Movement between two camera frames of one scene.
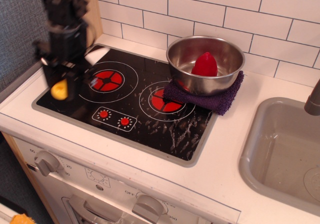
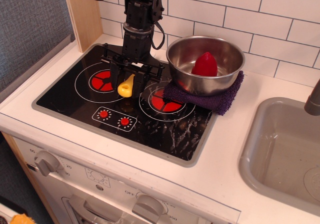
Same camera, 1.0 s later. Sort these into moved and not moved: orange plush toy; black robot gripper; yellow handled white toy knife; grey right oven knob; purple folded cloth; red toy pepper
Moved: black robot gripper; yellow handled white toy knife
Not moved: red toy pepper; purple folded cloth; grey right oven knob; orange plush toy
